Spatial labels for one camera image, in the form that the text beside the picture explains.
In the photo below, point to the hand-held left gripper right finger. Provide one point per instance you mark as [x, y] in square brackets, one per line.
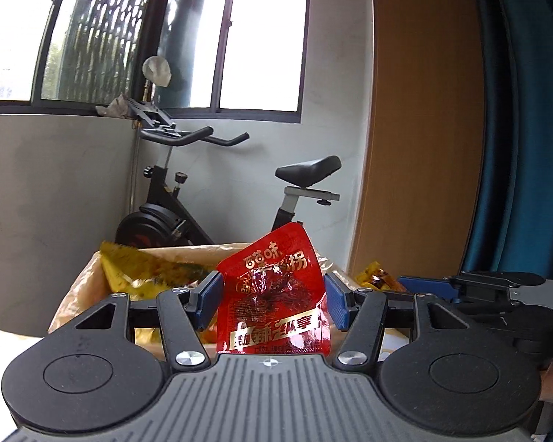
[337, 304]

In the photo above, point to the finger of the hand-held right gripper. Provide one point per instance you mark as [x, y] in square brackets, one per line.
[424, 284]

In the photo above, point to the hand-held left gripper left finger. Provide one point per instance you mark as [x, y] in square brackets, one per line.
[209, 297]

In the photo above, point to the small yellow snack packet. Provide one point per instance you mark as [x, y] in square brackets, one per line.
[378, 278]

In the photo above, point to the red snack packet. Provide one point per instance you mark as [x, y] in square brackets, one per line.
[267, 304]

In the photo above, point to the large yellow snack packet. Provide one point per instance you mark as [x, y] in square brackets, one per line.
[143, 271]

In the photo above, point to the brown cardboard box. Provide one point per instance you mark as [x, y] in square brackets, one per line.
[71, 308]

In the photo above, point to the black exercise bike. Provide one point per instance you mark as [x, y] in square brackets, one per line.
[161, 221]

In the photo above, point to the thin metal pole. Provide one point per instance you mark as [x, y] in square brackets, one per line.
[136, 165]

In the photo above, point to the wooden panel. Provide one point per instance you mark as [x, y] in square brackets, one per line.
[419, 124]

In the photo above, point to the black framed window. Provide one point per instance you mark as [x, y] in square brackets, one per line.
[262, 106]

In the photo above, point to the crumpled beige cloth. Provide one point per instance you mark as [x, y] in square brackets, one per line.
[113, 107]

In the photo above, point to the white plastic bag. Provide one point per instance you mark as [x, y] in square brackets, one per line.
[157, 70]

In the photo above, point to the perforated metal screen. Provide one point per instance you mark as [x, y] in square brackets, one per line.
[92, 32]

